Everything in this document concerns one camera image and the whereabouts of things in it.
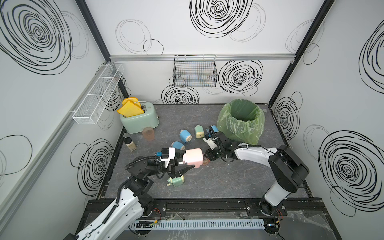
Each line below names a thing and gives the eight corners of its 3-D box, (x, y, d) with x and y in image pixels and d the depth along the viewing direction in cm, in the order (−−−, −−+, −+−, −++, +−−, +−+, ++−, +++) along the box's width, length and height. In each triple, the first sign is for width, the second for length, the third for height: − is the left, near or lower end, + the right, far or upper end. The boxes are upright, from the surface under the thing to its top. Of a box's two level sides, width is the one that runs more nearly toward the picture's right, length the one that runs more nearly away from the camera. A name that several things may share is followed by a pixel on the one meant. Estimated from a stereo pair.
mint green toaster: (126, 131, 106) (117, 117, 94) (153, 115, 117) (148, 100, 104) (135, 142, 101) (127, 128, 88) (162, 124, 111) (158, 109, 98)
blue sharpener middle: (186, 145, 98) (186, 140, 93) (178, 137, 102) (177, 132, 97) (193, 140, 101) (193, 135, 96) (184, 132, 105) (184, 127, 100)
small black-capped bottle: (126, 145, 99) (121, 138, 92) (132, 142, 101) (127, 135, 94) (132, 152, 95) (127, 146, 89) (137, 148, 97) (133, 142, 91)
